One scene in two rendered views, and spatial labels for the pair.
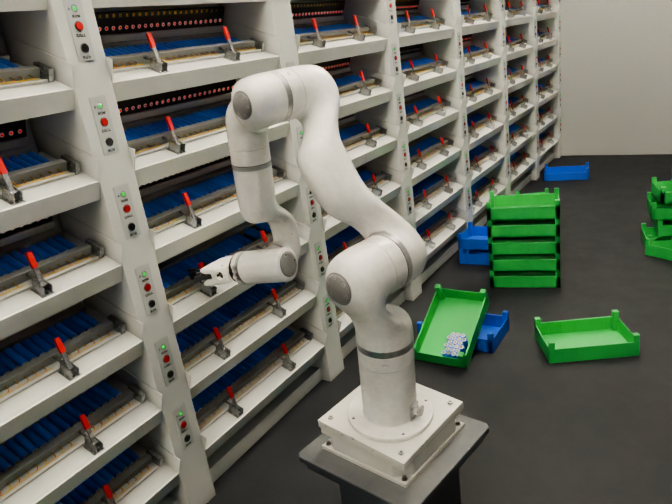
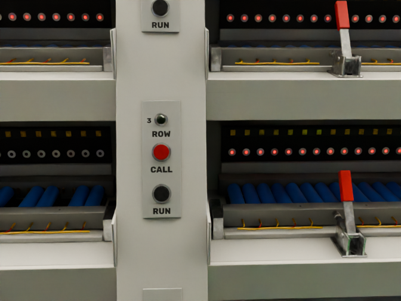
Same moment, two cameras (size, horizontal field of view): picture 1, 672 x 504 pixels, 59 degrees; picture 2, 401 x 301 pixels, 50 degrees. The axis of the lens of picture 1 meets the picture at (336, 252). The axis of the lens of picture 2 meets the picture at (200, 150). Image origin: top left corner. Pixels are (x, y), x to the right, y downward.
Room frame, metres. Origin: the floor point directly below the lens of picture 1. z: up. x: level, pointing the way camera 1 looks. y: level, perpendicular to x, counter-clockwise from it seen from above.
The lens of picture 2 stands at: (1.65, -0.32, 0.64)
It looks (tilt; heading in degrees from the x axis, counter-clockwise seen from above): 2 degrees up; 53
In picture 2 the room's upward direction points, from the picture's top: 1 degrees counter-clockwise
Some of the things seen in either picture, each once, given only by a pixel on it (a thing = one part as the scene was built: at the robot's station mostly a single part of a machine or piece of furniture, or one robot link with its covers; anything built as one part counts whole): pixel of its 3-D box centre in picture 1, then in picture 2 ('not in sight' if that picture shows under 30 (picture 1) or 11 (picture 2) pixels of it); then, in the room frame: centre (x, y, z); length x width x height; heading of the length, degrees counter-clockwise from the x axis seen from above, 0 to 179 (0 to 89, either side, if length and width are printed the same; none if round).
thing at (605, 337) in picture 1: (584, 335); not in sight; (1.86, -0.84, 0.04); 0.30 x 0.20 x 0.08; 84
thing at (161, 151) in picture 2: not in sight; (161, 151); (1.89, 0.06, 0.66); 0.02 x 0.01 x 0.02; 145
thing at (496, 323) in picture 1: (463, 326); not in sight; (2.05, -0.45, 0.04); 0.30 x 0.20 x 0.08; 55
